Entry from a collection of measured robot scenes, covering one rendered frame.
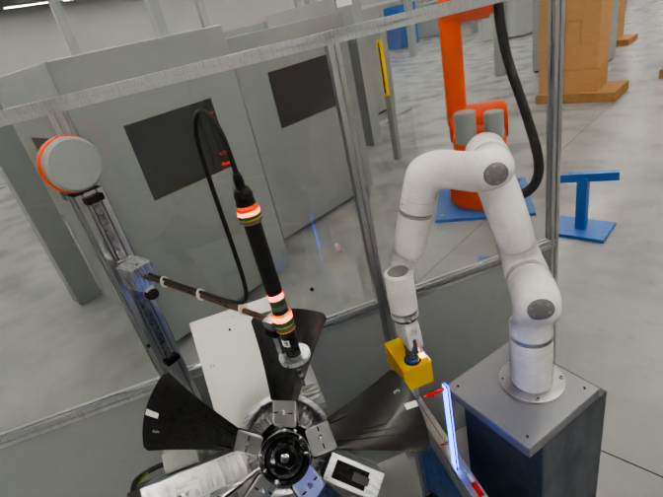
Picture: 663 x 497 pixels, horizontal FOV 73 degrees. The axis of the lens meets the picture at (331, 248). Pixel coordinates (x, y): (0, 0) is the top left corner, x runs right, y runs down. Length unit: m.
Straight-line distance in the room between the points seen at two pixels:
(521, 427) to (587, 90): 7.63
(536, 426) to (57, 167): 1.49
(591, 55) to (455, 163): 7.58
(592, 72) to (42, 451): 8.31
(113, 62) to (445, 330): 2.65
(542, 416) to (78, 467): 1.73
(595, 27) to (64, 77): 7.33
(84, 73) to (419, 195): 2.63
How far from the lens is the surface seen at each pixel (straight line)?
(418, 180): 1.14
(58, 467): 2.22
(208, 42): 3.81
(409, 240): 1.21
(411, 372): 1.49
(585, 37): 8.64
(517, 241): 1.23
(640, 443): 2.78
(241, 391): 1.42
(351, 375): 2.08
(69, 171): 1.42
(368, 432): 1.19
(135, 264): 1.43
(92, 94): 1.53
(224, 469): 1.33
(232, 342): 1.43
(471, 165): 1.08
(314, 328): 1.15
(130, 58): 3.51
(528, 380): 1.51
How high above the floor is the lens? 2.09
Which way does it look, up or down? 27 degrees down
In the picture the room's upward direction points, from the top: 13 degrees counter-clockwise
